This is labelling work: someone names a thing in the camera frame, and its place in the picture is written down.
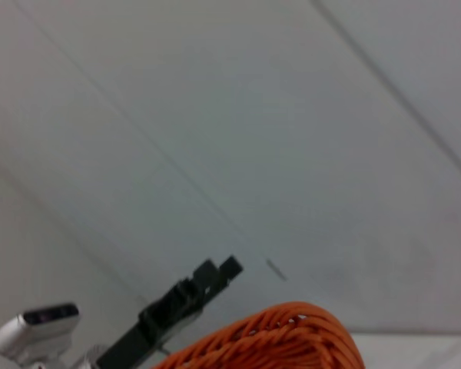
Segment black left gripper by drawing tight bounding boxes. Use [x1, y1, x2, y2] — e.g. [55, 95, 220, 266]
[95, 254, 244, 369]

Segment orange woven basket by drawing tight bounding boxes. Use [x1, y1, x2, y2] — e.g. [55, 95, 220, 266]
[150, 301, 366, 369]

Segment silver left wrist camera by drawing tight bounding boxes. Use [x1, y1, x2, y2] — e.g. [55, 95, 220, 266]
[0, 302, 81, 367]

